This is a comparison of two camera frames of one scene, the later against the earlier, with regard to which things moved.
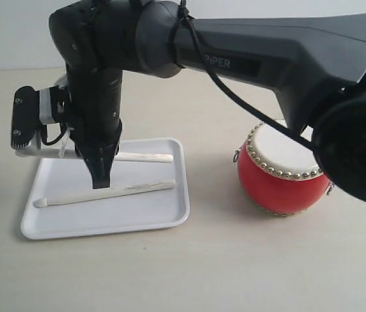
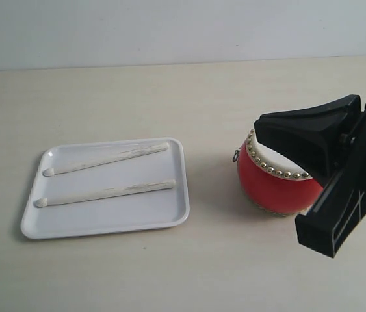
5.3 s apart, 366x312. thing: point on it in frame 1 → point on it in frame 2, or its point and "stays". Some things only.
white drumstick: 42,202 stays
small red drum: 279,173 stays
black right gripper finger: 108,148 → 309,136
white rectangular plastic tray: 157,207 stays
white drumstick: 144,157 → 103,159
